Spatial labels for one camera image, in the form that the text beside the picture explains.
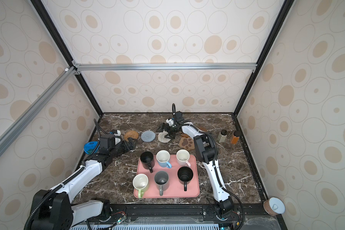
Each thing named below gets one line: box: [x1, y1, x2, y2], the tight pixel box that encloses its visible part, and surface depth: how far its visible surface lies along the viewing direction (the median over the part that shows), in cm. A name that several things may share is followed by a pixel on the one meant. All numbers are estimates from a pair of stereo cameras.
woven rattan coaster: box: [124, 130, 139, 142], surface depth 108 cm
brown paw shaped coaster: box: [178, 136, 195, 151], surface depth 104 cm
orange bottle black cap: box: [230, 130, 241, 145], surface depth 99 cm
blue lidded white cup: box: [83, 140, 99, 155], surface depth 91 cm
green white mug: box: [132, 173, 150, 199], surface depth 78 cm
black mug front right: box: [177, 166, 194, 192], surface depth 81 cm
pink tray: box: [132, 154, 200, 199], surface depth 83 cm
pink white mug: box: [175, 148, 192, 168], surface depth 87 cm
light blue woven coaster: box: [140, 130, 156, 143], surface depth 108 cm
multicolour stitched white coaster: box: [157, 130, 172, 143], surface depth 105 cm
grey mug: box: [154, 170, 170, 196], surface depth 78 cm
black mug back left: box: [139, 150, 155, 173], surface depth 87 cm
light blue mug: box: [156, 149, 173, 169], surface depth 87 cm
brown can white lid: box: [263, 196, 287, 217], surface depth 73 cm
